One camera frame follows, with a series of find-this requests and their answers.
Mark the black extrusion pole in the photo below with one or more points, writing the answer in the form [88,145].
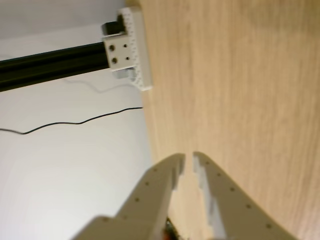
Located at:
[50,65]

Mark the white pole bracket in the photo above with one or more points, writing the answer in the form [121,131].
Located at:
[120,53]

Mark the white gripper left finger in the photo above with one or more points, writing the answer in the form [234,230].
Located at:
[147,200]

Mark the black clamp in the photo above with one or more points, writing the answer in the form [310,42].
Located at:
[110,28]

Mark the white perforated base plate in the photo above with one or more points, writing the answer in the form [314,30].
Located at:
[142,50]

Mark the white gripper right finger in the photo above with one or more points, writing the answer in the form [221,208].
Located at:
[235,212]

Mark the pale grey clamp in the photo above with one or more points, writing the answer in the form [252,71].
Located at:
[122,74]

